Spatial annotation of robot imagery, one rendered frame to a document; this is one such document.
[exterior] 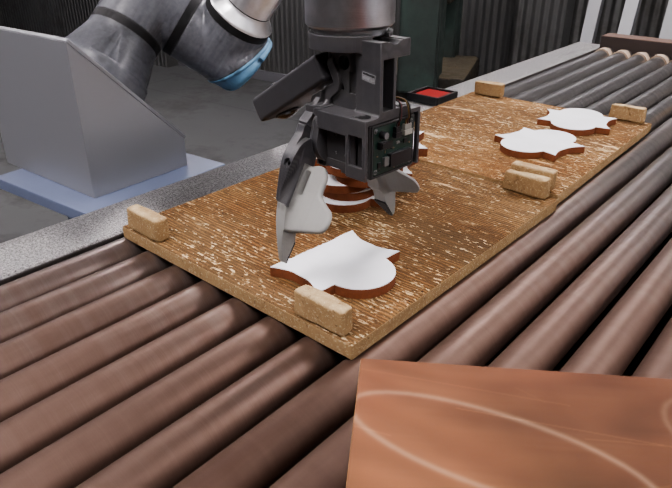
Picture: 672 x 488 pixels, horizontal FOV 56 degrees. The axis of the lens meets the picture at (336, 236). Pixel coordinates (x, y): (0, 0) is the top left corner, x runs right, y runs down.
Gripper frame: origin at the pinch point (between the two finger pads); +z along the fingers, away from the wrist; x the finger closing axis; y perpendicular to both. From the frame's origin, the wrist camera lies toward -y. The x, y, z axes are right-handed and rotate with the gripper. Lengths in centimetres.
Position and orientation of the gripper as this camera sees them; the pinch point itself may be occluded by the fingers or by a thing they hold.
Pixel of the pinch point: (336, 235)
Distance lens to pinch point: 63.3
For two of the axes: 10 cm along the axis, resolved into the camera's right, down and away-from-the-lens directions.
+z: 0.1, 9.0, 4.4
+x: 7.1, -3.2, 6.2
